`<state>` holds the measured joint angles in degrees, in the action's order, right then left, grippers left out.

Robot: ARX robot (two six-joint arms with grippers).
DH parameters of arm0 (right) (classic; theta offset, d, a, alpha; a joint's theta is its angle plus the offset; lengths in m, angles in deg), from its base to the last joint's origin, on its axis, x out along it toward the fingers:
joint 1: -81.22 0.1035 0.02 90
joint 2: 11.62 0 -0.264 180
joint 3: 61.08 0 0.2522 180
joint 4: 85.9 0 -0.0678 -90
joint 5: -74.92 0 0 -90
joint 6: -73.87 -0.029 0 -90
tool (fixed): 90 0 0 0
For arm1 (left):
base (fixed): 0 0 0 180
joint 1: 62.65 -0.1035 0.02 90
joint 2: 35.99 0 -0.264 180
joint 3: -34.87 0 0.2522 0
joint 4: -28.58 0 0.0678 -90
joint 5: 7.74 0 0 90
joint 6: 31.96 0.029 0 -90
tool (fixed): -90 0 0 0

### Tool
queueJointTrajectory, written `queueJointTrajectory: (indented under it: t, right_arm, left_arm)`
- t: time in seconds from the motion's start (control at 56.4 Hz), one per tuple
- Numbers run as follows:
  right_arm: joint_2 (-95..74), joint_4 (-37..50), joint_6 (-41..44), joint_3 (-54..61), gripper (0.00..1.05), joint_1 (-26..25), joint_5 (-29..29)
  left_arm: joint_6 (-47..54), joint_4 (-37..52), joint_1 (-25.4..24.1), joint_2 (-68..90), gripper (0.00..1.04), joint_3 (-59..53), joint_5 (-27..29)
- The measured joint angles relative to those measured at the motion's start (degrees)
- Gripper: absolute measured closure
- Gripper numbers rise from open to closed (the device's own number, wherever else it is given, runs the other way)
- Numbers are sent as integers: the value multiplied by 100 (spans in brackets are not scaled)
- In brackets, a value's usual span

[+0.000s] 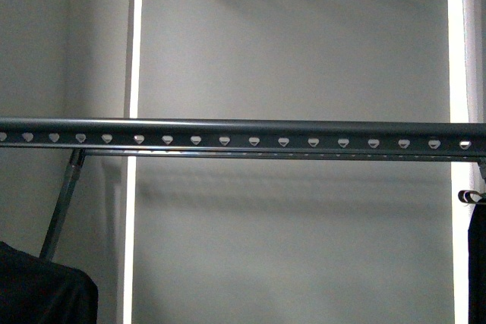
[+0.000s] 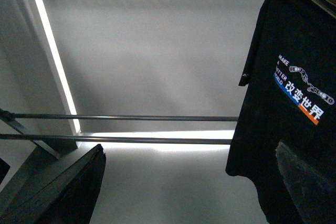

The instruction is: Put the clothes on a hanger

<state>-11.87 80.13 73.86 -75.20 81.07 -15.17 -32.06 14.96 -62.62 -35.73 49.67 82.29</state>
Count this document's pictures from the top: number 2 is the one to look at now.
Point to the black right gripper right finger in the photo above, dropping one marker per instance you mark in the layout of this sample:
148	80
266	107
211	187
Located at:
309	181

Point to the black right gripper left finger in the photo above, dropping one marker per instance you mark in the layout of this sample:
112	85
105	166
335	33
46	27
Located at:
65	191

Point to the black printed t-shirt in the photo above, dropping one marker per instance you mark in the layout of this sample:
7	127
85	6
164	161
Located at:
290	78

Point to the lower grey metal rod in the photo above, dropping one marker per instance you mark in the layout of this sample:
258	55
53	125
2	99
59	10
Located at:
63	138

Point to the grey metal rod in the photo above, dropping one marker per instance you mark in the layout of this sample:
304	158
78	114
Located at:
126	117
63	138

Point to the upper grey metal rod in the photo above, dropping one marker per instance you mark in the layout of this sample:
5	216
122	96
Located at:
126	117

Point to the grey rack frame beam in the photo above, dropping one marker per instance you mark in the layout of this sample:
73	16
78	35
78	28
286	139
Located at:
47	148

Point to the white light strip frame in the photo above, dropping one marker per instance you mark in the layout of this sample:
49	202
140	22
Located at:
47	40

